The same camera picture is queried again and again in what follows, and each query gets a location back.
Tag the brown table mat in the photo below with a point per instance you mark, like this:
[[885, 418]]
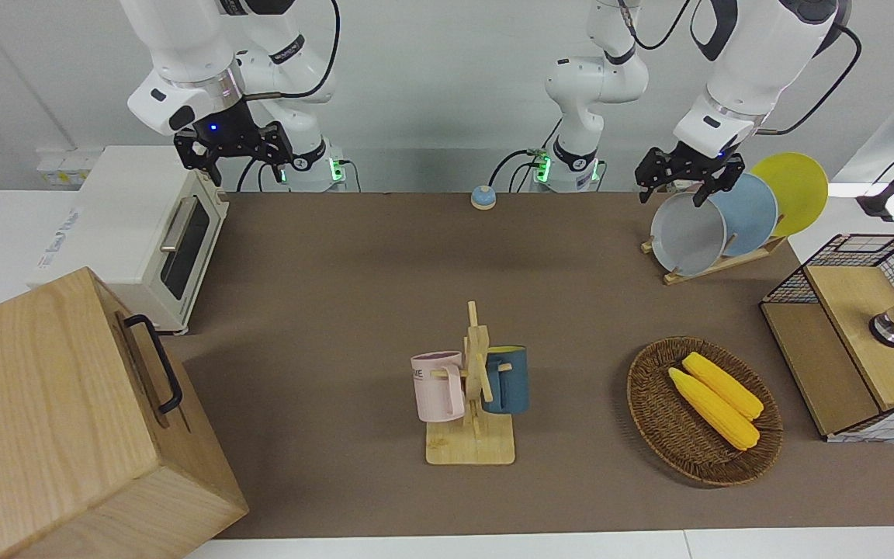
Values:
[[338, 310]]

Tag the yellow plate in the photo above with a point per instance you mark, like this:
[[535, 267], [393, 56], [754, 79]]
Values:
[[796, 190]]

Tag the blue service bell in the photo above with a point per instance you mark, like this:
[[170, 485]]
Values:
[[483, 198]]

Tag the pink mug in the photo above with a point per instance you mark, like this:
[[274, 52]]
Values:
[[435, 388]]

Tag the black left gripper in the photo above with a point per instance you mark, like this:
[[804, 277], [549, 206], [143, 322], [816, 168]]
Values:
[[697, 163]]

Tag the wooden mug rack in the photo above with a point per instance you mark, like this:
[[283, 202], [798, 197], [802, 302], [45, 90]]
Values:
[[472, 446]]

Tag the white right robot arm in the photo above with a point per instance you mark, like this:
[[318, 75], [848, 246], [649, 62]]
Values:
[[183, 43]]

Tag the yellow corn cob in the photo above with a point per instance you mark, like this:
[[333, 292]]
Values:
[[726, 386], [715, 410]]

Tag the light blue plate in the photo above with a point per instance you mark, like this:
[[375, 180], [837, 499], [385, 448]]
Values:
[[750, 213]]

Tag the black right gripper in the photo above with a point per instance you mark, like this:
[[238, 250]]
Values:
[[226, 128]]

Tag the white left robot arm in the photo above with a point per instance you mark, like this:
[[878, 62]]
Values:
[[757, 46]]

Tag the gray plate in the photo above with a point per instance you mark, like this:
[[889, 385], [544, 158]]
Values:
[[687, 237]]

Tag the brown wicker basket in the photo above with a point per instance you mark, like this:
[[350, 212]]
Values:
[[668, 435]]

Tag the large wooden box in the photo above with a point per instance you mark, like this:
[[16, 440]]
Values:
[[51, 419]]

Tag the wooden plate rack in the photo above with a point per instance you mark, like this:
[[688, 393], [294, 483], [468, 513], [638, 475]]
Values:
[[715, 268]]

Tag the white toaster oven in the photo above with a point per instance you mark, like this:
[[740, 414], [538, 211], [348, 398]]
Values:
[[121, 206]]

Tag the dark blue mug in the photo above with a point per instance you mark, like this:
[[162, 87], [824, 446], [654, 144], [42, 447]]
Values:
[[511, 380]]

